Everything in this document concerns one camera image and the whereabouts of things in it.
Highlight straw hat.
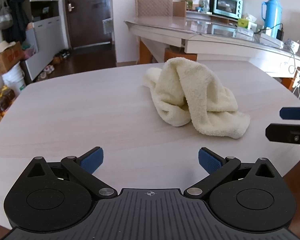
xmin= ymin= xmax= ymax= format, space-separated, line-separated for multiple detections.
xmin=0 ymin=41 xmax=17 ymax=54

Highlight green tissue box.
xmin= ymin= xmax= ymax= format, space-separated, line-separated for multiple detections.
xmin=237 ymin=14 xmax=257 ymax=29

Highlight white patterned cup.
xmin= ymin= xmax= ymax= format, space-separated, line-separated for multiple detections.
xmin=285 ymin=39 xmax=300 ymax=52

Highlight blue thermos jug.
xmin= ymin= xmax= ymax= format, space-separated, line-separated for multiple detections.
xmin=262 ymin=0 xmax=282 ymax=38

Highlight grey hanging bag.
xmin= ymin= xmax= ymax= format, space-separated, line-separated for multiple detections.
xmin=0 ymin=0 xmax=13 ymax=30

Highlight orange wooden stool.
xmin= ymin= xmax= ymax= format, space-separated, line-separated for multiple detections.
xmin=164 ymin=47 xmax=198 ymax=63

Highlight pink plastic bag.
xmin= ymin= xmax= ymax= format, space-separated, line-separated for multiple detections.
xmin=23 ymin=48 xmax=37 ymax=61

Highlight large cardboard box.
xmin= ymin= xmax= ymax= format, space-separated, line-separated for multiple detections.
xmin=0 ymin=41 xmax=24 ymax=75

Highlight dark hanging coat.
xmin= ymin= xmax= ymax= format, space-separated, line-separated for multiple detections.
xmin=2 ymin=0 xmax=30 ymax=43

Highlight white cables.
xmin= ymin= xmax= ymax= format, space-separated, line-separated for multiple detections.
xmin=281 ymin=47 xmax=300 ymax=98

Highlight clear wall box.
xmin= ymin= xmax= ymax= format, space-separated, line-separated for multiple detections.
xmin=102 ymin=19 xmax=113 ymax=34

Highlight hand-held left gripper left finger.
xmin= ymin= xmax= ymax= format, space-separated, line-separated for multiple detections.
xmin=22 ymin=147 xmax=117 ymax=201

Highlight white power strip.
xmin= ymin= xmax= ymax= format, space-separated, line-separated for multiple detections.
xmin=261 ymin=34 xmax=284 ymax=48

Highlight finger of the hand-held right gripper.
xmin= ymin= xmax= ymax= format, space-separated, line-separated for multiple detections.
xmin=265 ymin=123 xmax=300 ymax=151
xmin=279 ymin=107 xmax=300 ymax=120

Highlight dark brown door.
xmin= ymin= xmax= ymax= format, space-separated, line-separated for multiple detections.
xmin=64 ymin=0 xmax=113 ymax=50

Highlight cream terry towel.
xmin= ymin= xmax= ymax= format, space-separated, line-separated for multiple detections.
xmin=143 ymin=57 xmax=250 ymax=139

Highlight clear plastic box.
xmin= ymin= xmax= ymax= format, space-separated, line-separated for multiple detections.
xmin=236 ymin=27 xmax=254 ymax=40

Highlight black cable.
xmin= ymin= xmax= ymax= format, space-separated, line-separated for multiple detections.
xmin=255 ymin=23 xmax=283 ymax=34

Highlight teal toaster oven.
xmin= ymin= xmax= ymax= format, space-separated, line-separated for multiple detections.
xmin=209 ymin=0 xmax=243 ymax=19

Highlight white plastic bucket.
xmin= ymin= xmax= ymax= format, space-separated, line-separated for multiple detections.
xmin=2 ymin=62 xmax=27 ymax=93

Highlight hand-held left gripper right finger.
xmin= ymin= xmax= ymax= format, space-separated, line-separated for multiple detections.
xmin=184 ymin=147 xmax=279 ymax=201

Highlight cooking oil bottle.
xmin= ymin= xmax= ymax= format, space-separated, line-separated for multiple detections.
xmin=0 ymin=85 xmax=17 ymax=112

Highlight small brown cardboard box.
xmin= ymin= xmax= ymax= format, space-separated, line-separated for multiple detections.
xmin=173 ymin=1 xmax=188 ymax=17

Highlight row of shoes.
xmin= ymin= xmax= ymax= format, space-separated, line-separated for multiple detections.
xmin=36 ymin=49 xmax=72 ymax=80

